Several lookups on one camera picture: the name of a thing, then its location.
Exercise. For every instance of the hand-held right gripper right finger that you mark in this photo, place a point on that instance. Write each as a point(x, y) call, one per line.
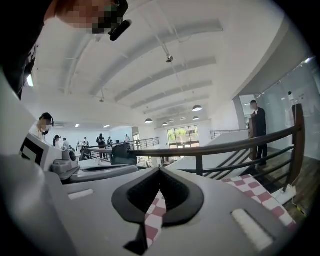
point(212, 212)

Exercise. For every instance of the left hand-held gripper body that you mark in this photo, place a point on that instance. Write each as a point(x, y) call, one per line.
point(45, 152)

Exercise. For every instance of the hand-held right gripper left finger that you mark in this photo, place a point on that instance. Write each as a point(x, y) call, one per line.
point(100, 212)

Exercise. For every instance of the brown wooden lectern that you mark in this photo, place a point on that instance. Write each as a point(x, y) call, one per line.
point(252, 140)

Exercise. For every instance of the silver ceiling spotlight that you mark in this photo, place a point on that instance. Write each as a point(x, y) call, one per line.
point(169, 59)

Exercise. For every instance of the white security camera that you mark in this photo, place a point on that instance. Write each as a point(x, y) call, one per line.
point(290, 96)

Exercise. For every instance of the black dome pendant lamp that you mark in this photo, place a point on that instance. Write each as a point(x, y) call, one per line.
point(148, 121)
point(165, 124)
point(195, 118)
point(197, 108)

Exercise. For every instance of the person's head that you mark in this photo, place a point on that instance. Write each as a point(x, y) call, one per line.
point(75, 12)

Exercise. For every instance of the white flat board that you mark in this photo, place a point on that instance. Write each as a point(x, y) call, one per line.
point(285, 193)

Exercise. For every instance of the black office chair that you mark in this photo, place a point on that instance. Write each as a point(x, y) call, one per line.
point(122, 153)

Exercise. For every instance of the large glass window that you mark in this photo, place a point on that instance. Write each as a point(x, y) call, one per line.
point(182, 136)

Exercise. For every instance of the black head-worn camera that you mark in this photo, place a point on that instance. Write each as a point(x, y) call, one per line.
point(120, 30)

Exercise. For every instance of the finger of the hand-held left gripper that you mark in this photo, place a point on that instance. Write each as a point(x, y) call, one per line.
point(100, 175)
point(110, 166)

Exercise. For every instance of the person's black clothing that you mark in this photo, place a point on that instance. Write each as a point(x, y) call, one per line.
point(15, 50)

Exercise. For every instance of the red white checkered tablecloth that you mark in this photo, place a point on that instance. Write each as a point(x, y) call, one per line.
point(257, 195)

